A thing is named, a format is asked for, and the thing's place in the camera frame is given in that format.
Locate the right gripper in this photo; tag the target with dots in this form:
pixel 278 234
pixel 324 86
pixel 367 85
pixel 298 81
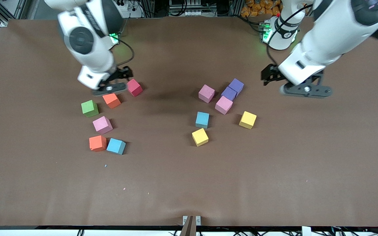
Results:
pixel 123 72

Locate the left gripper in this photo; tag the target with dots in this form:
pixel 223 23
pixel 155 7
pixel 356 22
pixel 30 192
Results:
pixel 269 74

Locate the red foam cube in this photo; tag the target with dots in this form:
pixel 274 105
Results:
pixel 134 88

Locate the orange foam cube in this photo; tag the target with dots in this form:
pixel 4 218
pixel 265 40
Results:
pixel 111 100
pixel 97 143

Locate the pink foam cube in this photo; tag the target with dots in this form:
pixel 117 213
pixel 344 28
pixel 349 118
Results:
pixel 206 92
pixel 102 124
pixel 223 105

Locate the blue foam cube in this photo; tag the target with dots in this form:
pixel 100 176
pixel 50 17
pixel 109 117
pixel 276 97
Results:
pixel 115 145
pixel 202 119

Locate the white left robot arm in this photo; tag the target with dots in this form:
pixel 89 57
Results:
pixel 326 36

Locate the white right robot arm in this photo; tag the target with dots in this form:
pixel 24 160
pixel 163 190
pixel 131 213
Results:
pixel 90 55

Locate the green foam cube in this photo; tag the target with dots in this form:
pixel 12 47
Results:
pixel 89 107

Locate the purple foam cube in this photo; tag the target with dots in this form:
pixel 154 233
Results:
pixel 228 92
pixel 236 84

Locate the yellow foam cube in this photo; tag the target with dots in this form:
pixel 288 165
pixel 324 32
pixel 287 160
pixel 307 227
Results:
pixel 247 119
pixel 199 136

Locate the white power strip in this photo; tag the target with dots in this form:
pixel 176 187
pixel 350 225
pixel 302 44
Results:
pixel 195 13
pixel 131 9

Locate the pile of orange packets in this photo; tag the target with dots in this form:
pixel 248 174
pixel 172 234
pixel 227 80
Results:
pixel 258 8

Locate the large table mat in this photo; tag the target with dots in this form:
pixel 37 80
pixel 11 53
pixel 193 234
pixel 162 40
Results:
pixel 189 183

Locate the white label tag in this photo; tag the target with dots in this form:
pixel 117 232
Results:
pixel 306 231

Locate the brown wedge bar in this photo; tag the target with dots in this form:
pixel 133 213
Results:
pixel 189 229

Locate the aluminium frame post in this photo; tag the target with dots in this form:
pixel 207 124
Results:
pixel 2 19

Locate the metal clamp bracket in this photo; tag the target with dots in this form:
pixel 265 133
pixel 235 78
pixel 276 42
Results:
pixel 184 219

